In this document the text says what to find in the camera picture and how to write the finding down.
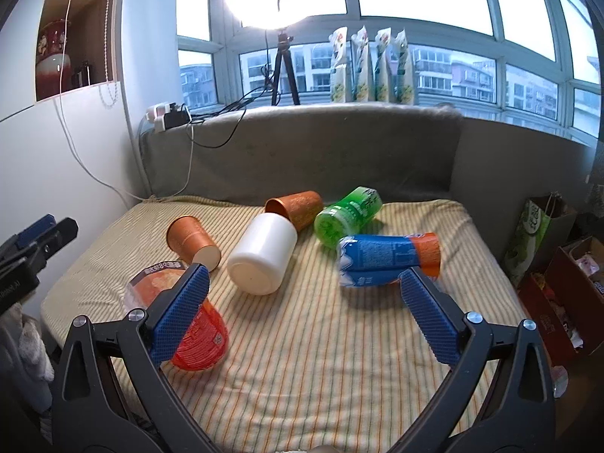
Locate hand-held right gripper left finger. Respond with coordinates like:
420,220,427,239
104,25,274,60
49,263,221,453

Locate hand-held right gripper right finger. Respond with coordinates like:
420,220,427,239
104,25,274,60
387,267,558,453

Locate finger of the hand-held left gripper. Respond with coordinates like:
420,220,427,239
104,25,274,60
19,217,79,272
0,214,58,265

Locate red instant noodle cup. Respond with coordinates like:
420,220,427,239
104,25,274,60
123,260,230,373

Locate small orange cup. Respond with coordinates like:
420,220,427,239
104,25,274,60
166,216,222,273

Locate white plastic cup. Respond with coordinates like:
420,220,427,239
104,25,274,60
227,213,298,296

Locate patterned orange cup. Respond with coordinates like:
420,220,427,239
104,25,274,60
264,191,324,233

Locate grey fluffy cloth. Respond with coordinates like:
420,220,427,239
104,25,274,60
0,301,55,418

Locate striped beige blanket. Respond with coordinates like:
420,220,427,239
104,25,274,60
40,196,530,453

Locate green paper bag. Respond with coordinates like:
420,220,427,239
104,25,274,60
501,192,580,290

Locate red-brown cardboard box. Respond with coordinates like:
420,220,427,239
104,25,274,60
518,235,604,366

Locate green plastic jar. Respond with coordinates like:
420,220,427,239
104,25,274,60
314,186,383,249

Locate white power strip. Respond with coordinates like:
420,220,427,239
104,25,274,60
145,103,193,133

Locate black charger plug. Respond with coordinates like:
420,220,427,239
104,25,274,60
162,103,193,129

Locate red and white vase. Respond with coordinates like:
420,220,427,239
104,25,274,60
36,19,73,88

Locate grey padded panel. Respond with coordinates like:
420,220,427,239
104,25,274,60
446,117,596,274

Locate green and white packet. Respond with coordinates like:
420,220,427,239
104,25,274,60
373,28,396,103
393,28,419,105
329,26,353,103
350,25,374,103

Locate black tripod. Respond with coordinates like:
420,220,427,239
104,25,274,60
261,28,303,107

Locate long white cable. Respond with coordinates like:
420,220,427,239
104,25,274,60
53,0,154,202

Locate short white cable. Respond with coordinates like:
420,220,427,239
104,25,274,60
180,120,198,199

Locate wooden wall shelf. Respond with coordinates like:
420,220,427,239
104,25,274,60
34,0,124,103

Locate black cable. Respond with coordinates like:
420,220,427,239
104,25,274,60
185,68,277,148

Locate white bead cord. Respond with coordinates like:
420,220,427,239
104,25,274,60
98,0,120,107

